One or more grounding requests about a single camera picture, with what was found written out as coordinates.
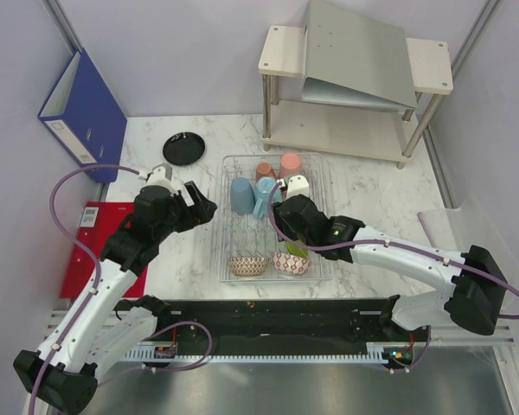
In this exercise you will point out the blue and red patterned bowl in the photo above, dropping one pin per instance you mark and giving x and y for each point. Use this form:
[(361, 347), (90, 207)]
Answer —
[(289, 264)]

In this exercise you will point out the lime green plate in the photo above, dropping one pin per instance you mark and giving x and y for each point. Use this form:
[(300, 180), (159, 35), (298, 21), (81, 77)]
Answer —
[(296, 251)]

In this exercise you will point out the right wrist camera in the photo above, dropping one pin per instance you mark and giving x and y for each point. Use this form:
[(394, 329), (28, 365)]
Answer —
[(294, 185)]

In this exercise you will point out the light blue cable duct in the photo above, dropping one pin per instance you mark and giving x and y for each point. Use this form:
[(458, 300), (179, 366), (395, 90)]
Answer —
[(147, 352)]

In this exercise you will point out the grey metal sheet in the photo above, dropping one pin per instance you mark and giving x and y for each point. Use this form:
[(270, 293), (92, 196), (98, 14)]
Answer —
[(354, 60)]

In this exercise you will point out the pink dotted mug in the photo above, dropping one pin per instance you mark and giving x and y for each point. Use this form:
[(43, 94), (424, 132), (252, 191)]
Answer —
[(265, 169)]

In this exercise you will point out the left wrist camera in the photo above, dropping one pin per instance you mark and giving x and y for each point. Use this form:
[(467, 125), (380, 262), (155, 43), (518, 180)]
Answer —
[(160, 176)]

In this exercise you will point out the pink tumbler cup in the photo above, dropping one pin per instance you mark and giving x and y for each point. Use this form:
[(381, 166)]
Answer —
[(290, 164)]

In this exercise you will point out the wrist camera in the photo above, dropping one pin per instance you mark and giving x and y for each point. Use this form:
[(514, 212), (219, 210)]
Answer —
[(294, 185), (160, 176)]

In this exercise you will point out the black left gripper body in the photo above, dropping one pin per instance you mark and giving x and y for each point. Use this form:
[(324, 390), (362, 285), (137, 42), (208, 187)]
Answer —
[(182, 216)]

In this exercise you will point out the white two-tier shelf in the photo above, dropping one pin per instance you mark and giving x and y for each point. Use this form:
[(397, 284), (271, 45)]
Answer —
[(390, 136)]

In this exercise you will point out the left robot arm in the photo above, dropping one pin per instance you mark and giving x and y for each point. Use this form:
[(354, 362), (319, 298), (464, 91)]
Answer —
[(67, 368)]

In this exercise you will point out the red folder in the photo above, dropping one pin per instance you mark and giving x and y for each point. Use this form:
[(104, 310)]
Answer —
[(99, 221)]

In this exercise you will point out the blue ring binder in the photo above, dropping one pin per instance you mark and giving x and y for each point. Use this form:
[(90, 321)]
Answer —
[(82, 114)]

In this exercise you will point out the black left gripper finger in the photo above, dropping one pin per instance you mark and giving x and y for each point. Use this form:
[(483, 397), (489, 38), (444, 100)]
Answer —
[(204, 211), (194, 193)]

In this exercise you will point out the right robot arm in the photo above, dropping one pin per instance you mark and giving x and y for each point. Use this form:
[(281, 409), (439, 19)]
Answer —
[(467, 287)]

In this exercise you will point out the brown patterned bowl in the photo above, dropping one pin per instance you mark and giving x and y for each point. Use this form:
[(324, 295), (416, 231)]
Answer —
[(248, 266)]

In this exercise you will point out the light blue tumbler cup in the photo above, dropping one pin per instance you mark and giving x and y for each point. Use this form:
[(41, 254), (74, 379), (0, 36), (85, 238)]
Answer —
[(242, 200)]

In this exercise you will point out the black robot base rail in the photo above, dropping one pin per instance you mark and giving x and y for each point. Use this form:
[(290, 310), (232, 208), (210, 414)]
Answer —
[(318, 325)]

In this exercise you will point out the light blue ceramic mug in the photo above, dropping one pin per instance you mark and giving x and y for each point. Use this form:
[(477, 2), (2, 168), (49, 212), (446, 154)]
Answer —
[(263, 188)]

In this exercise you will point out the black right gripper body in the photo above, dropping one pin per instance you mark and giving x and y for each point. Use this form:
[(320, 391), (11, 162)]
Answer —
[(285, 231)]

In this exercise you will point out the black plate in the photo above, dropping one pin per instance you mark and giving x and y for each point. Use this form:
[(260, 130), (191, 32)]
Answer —
[(184, 148)]

